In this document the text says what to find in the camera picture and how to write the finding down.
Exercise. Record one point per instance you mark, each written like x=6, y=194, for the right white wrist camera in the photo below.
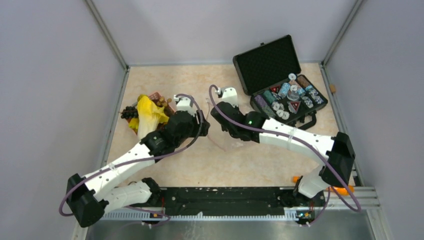
x=228, y=95

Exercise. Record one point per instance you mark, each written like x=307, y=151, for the pink plastic food basket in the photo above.
x=155, y=96

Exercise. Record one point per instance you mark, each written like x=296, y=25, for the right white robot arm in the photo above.
x=334, y=154

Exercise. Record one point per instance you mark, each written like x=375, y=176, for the yellow napa cabbage toy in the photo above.
x=150, y=116

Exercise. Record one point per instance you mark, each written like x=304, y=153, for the light blue poker chip stack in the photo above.
x=284, y=89

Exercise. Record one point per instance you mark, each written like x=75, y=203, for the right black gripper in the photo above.
x=224, y=128

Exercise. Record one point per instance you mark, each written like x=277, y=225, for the green poker chip stack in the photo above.
x=270, y=96

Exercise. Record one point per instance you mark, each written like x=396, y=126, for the tan longan fruit cluster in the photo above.
x=163, y=102

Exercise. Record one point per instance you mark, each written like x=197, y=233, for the clear zip top bag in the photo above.
x=215, y=134

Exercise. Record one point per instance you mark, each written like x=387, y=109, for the purple poker chip stack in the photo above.
x=260, y=101

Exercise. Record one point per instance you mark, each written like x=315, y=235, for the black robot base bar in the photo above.
x=225, y=201

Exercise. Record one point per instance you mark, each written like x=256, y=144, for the dark black grape bunch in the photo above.
x=130, y=112

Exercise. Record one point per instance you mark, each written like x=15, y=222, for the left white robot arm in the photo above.
x=91, y=196

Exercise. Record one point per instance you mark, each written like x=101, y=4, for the black poker chip case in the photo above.
x=267, y=67

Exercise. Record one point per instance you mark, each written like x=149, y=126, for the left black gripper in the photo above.
x=201, y=129

